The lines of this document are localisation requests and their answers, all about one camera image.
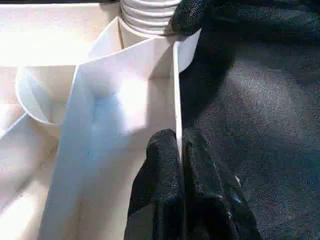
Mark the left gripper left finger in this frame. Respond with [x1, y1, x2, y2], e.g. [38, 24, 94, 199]
[124, 128, 183, 240]

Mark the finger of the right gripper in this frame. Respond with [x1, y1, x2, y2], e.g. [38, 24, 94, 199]
[168, 0, 210, 36]

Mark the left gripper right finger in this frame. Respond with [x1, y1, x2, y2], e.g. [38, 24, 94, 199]
[181, 128, 263, 240]

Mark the white plastic table leg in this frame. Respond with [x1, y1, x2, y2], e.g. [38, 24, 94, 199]
[119, 0, 181, 38]

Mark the white plastic table top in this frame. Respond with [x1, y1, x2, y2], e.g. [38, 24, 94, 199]
[0, 0, 203, 240]

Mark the black plastic sheet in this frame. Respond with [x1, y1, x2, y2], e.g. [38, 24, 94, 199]
[174, 0, 320, 240]

